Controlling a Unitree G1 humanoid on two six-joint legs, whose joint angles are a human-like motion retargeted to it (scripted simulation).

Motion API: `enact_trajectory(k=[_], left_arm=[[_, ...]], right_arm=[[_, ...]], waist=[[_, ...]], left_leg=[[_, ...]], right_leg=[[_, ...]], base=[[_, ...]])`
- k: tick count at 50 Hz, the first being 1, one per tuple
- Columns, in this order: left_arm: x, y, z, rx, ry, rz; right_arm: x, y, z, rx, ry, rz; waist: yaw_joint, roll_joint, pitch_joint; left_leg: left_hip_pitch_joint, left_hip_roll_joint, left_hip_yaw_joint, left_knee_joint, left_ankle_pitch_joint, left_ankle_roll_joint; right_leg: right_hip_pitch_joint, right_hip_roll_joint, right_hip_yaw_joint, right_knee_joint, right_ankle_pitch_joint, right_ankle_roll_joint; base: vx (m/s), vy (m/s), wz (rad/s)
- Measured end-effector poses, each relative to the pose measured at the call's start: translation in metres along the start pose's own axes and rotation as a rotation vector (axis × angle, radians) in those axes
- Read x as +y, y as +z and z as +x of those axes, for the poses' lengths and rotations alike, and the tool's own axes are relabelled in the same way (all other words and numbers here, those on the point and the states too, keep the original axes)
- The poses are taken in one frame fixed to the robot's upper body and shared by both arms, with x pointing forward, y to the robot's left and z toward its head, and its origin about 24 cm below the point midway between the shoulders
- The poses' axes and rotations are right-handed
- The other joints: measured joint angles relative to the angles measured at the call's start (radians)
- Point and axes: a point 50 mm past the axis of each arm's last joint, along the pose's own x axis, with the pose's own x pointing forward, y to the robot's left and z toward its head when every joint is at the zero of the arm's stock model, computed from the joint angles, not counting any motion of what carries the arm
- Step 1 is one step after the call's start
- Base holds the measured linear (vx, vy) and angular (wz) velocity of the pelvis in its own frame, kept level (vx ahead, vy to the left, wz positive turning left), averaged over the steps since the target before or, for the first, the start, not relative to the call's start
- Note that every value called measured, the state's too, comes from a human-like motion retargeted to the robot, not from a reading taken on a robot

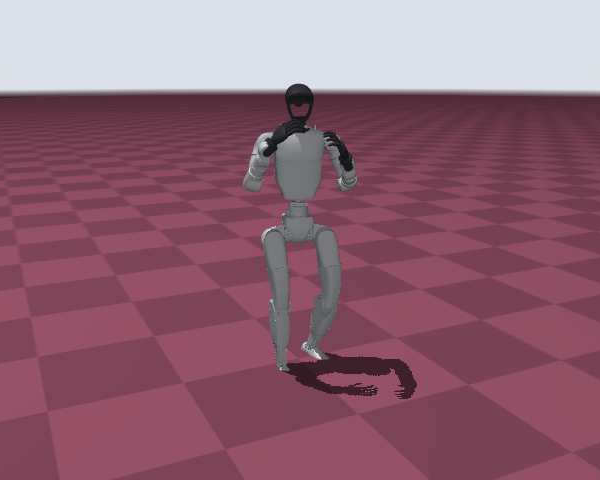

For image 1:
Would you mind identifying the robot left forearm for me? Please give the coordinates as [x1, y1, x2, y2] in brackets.
[339, 159, 357, 188]

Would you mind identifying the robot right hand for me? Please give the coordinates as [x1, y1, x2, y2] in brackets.
[263, 119, 305, 157]

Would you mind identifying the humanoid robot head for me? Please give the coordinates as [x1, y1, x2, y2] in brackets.
[285, 84, 314, 133]

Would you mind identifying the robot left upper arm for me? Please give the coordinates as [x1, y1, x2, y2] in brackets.
[322, 132, 355, 192]

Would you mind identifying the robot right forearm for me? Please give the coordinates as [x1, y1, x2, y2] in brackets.
[243, 141, 274, 188]

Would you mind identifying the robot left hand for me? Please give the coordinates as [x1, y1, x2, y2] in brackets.
[322, 131, 353, 171]

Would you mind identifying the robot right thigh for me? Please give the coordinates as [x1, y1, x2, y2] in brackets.
[261, 224, 291, 315]

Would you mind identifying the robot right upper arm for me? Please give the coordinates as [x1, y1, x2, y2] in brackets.
[244, 132, 274, 192]

